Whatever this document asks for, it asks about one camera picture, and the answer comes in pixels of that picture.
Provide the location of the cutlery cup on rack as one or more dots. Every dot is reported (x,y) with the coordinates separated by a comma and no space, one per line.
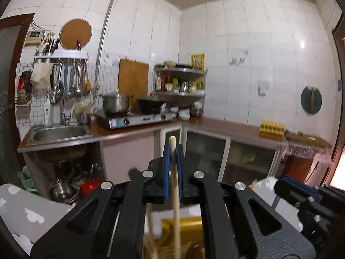
(48,45)

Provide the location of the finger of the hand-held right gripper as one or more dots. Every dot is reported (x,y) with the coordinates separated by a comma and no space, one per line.
(285,191)
(295,182)

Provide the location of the white plastic container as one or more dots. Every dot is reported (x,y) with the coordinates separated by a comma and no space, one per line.
(265,191)

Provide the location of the yellow box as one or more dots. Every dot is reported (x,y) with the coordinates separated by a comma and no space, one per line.
(198,62)

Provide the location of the steel gas stove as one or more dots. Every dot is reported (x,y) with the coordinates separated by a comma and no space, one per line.
(134,120)

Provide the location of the white bottle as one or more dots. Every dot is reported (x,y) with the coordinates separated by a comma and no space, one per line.
(47,113)

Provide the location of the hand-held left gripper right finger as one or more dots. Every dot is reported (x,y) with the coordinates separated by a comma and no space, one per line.
(180,175)

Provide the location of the beige wall timer box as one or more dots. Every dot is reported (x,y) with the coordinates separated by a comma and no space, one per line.
(33,37)

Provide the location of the red pot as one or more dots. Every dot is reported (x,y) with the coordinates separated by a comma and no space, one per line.
(90,187)

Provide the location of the white cloth bag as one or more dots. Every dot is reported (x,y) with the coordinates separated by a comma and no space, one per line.
(40,74)

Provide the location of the white wall hook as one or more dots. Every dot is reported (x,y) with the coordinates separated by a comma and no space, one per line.
(263,89)

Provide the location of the stack of steel bowls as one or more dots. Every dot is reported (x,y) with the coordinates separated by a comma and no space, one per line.
(63,193)

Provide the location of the yellow egg tray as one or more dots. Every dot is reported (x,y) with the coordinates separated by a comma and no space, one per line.
(272,128)

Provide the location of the white cups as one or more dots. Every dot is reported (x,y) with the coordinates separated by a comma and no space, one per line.
(181,112)

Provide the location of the red and black cloth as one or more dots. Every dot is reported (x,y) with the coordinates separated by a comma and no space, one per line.
(25,82)

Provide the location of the hanging steel kitchen utensils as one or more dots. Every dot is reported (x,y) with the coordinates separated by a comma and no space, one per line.
(71,81)

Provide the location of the green round wall hanger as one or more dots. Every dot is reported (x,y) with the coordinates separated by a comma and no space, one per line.
(306,105)

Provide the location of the side table with plastic cover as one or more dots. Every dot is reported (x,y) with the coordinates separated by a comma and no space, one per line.
(307,159)

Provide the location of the chrome faucet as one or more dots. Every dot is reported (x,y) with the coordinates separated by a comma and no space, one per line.
(63,105)

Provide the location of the wooden cutting board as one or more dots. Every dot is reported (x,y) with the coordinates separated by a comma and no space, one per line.
(133,79)

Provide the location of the gold slotted utensil holder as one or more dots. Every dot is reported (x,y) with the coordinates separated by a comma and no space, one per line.
(188,228)

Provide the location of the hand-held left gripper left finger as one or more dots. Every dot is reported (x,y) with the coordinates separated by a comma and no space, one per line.
(166,175)

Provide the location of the small steel cup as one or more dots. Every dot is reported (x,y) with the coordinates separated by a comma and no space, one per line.
(84,118)

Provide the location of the green plastic bag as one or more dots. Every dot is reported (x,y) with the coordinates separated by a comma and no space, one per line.
(28,180)

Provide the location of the silver wall pipe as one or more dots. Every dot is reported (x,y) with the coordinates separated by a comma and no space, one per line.
(106,24)

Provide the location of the white wall utensil rack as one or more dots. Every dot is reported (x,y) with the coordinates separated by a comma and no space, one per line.
(62,56)

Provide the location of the wooden chopstick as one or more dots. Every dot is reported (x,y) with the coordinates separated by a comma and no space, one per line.
(176,221)
(151,232)

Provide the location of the row of spice bottles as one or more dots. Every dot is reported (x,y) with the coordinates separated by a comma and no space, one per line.
(172,83)

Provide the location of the kitchen counter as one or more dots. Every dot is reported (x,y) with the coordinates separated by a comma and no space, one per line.
(215,125)

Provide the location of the steel corner shelf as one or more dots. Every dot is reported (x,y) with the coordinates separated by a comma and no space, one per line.
(179,94)

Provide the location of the black wok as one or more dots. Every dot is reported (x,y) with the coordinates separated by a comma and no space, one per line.
(156,105)

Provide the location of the steel pot with lid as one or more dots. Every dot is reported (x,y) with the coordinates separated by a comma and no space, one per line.
(116,104)

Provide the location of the round wooden board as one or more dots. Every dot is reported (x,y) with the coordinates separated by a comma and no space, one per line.
(75,33)

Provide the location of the glass door cabinet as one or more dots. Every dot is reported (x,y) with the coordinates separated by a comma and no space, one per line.
(242,159)

